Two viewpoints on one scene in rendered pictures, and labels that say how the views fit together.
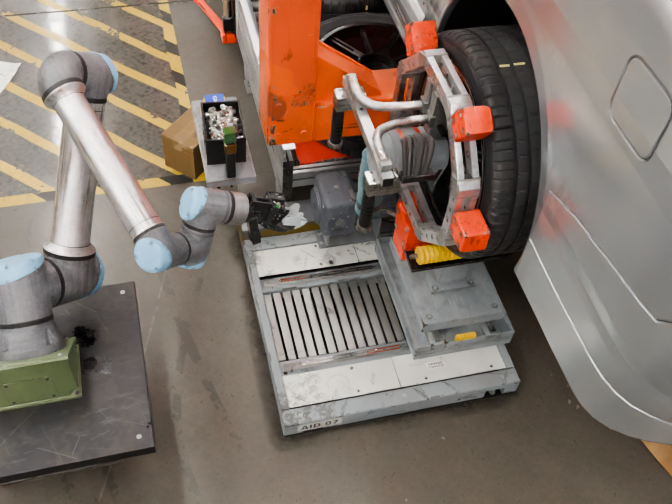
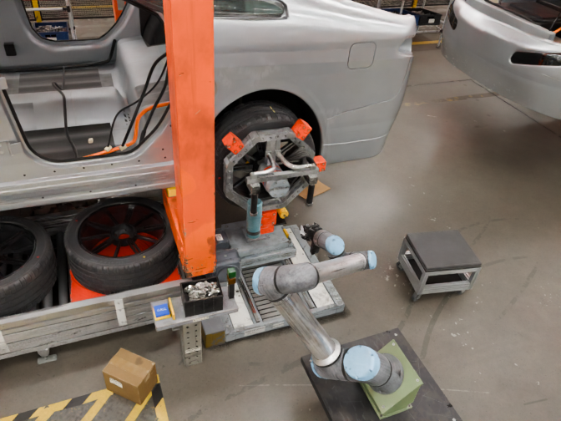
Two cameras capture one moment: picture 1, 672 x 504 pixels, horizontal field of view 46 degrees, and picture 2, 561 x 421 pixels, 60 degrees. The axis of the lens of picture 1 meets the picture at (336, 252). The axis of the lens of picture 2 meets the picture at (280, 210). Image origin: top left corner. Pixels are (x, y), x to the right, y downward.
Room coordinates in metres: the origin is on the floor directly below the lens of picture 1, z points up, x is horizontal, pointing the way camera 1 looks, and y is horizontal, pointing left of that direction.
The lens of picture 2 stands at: (1.84, 2.14, 2.46)
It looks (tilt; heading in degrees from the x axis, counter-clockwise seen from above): 38 degrees down; 264
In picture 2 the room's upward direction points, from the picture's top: 6 degrees clockwise
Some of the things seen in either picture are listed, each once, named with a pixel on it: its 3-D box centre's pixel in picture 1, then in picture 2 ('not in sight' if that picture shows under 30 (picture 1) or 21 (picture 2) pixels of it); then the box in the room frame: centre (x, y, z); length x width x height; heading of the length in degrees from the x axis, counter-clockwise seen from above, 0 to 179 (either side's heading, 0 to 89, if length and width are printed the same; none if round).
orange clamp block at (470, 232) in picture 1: (469, 230); (316, 164); (1.41, -0.35, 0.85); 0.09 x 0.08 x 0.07; 19
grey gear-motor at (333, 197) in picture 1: (368, 210); (219, 258); (1.98, -0.10, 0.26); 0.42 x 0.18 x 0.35; 109
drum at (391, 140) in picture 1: (406, 152); (273, 178); (1.68, -0.17, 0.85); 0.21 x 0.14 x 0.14; 109
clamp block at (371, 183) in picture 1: (381, 181); (310, 176); (1.47, -0.10, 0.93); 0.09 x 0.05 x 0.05; 109
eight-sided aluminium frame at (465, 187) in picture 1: (430, 149); (269, 171); (1.70, -0.24, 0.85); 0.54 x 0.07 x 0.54; 19
